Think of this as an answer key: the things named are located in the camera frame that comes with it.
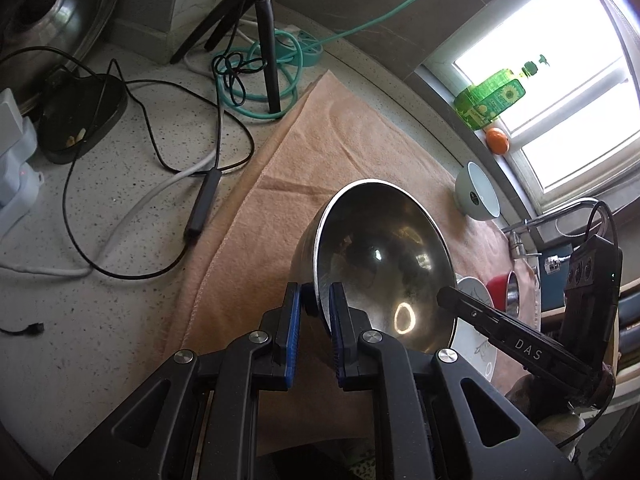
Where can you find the large steel bowl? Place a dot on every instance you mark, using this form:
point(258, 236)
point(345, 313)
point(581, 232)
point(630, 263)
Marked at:
point(380, 250)

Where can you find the pale food scraps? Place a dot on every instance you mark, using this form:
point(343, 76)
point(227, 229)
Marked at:
point(77, 137)

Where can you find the white plug adapter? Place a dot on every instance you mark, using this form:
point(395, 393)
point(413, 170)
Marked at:
point(25, 142)

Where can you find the dark blue box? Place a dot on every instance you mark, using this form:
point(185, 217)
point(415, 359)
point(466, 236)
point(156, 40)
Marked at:
point(550, 285)

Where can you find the black oval tray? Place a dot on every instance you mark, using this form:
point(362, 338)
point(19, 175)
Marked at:
point(95, 110)

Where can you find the orange fruit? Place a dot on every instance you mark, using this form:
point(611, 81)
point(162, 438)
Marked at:
point(497, 141)

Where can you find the large steel wok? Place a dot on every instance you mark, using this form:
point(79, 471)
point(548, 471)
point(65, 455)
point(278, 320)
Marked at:
point(75, 10)

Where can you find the green dish soap bottle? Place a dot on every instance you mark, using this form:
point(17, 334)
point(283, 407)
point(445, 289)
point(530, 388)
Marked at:
point(487, 95)

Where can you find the person's right hand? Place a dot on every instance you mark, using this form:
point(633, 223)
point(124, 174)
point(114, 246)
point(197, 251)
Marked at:
point(555, 425)

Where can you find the red steel-lined bowl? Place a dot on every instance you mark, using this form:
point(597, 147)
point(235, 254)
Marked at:
point(495, 285)

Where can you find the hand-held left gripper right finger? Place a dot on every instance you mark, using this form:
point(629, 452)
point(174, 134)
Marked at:
point(336, 330)

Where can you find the white power strip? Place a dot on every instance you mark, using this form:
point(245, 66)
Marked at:
point(15, 195)

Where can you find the white charger cube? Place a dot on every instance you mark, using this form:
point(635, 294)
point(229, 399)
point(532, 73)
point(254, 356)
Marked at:
point(9, 110)

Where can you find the steel faucet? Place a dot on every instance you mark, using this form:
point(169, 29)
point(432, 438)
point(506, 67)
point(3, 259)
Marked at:
point(517, 249)

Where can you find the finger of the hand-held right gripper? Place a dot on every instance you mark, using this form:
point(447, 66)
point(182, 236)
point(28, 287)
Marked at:
point(470, 310)

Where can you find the pale green bowl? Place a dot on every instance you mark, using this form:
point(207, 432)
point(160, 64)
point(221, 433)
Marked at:
point(470, 195)

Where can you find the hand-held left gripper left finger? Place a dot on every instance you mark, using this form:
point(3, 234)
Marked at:
point(295, 330)

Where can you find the window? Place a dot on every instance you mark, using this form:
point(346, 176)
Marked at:
point(575, 135)

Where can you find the white plate with leaf print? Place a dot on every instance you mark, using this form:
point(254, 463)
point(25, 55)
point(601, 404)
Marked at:
point(475, 355)

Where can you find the peach towel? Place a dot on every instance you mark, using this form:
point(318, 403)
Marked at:
point(350, 135)

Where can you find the black tripod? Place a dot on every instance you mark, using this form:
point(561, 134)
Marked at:
point(270, 50)

